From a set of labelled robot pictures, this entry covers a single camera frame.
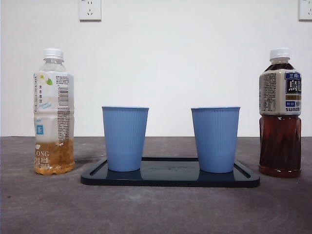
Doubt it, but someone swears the clear bottle of pale tea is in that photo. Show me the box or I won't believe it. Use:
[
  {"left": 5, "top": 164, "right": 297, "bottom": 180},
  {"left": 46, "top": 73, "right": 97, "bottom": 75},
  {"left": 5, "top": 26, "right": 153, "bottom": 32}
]
[{"left": 33, "top": 48, "right": 76, "bottom": 176}]

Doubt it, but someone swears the brown oolong tea bottle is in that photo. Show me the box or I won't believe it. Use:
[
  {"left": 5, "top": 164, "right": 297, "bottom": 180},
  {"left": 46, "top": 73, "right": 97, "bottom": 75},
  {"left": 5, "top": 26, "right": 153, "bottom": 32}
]
[{"left": 258, "top": 47, "right": 303, "bottom": 178}]

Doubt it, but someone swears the blue ribbed plastic cup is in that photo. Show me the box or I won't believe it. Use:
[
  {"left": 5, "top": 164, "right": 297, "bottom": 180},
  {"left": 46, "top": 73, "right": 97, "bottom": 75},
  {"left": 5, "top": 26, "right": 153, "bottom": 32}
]
[
  {"left": 191, "top": 105, "right": 241, "bottom": 174},
  {"left": 101, "top": 105, "right": 150, "bottom": 172}
]

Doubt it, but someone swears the dark blue rectangular tray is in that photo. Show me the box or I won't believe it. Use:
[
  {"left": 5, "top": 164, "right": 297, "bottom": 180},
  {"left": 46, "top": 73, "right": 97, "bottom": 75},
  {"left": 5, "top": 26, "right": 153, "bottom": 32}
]
[{"left": 80, "top": 157, "right": 261, "bottom": 188}]

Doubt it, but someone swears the white wall socket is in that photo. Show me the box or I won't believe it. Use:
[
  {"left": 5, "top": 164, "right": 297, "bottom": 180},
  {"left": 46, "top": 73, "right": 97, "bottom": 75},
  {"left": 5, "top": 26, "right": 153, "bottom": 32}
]
[
  {"left": 298, "top": 0, "right": 312, "bottom": 21},
  {"left": 78, "top": 0, "right": 102, "bottom": 21}
]

